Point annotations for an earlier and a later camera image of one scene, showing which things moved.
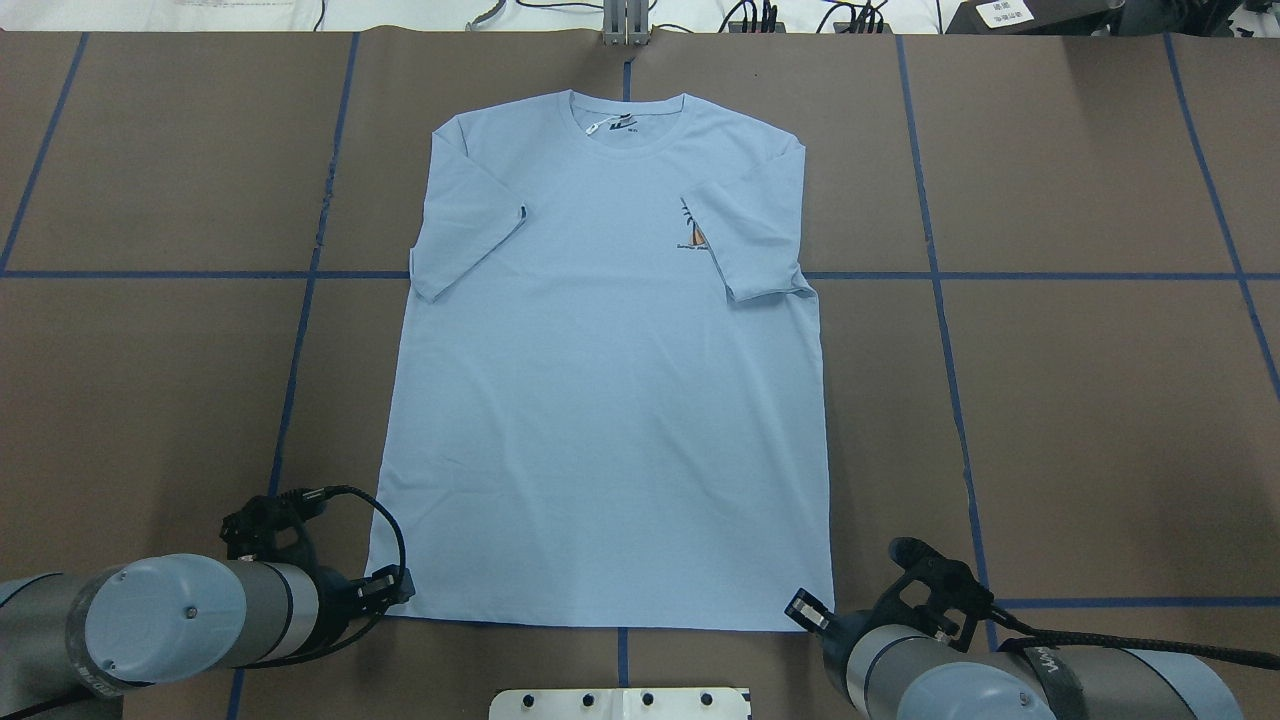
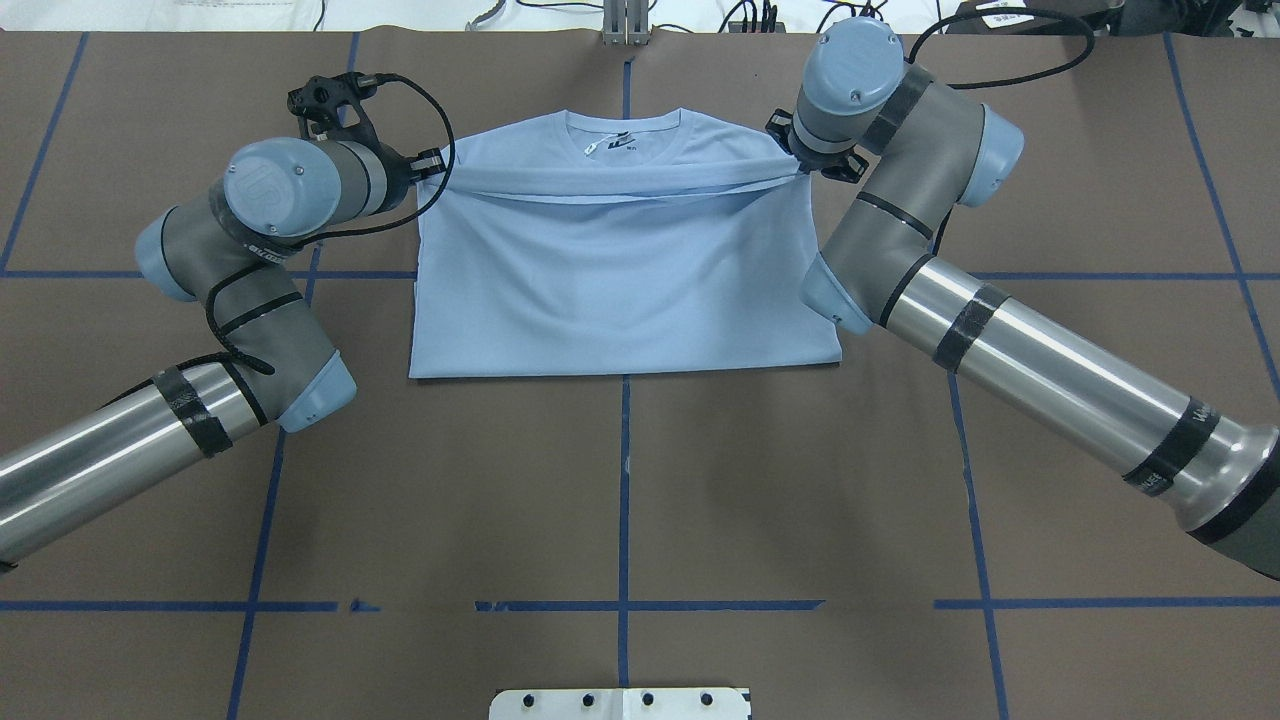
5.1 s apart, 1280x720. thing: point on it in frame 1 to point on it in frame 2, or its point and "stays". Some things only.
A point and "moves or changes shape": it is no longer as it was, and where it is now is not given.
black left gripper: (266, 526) to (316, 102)
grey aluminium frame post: (626, 22) stays
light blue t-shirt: (610, 415) moves or changes shape
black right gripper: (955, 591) to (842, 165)
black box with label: (1034, 17) stays
